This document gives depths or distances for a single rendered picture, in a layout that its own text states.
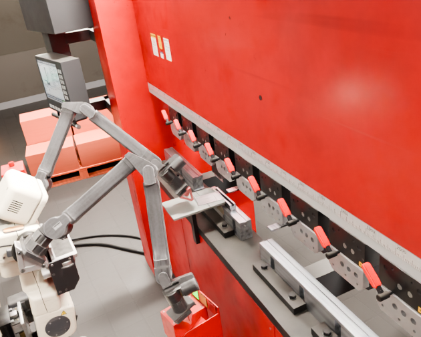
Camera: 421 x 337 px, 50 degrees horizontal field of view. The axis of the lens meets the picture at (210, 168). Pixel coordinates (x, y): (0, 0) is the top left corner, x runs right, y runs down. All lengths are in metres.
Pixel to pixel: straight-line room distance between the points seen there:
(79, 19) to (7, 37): 5.90
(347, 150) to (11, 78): 7.94
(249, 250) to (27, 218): 0.92
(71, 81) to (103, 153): 2.32
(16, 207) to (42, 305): 0.45
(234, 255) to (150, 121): 1.21
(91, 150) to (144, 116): 2.24
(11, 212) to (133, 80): 1.27
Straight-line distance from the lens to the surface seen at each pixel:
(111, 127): 2.04
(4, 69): 8.76
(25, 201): 1.81
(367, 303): 3.07
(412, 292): 1.18
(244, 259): 1.96
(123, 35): 2.74
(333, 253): 1.34
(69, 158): 5.04
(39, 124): 5.28
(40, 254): 1.75
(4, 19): 8.69
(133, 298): 3.26
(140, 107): 2.84
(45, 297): 2.03
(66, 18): 2.83
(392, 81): 1.01
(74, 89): 2.85
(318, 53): 1.19
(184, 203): 2.17
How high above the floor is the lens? 2.07
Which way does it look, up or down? 26 degrees down
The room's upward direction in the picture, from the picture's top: 8 degrees counter-clockwise
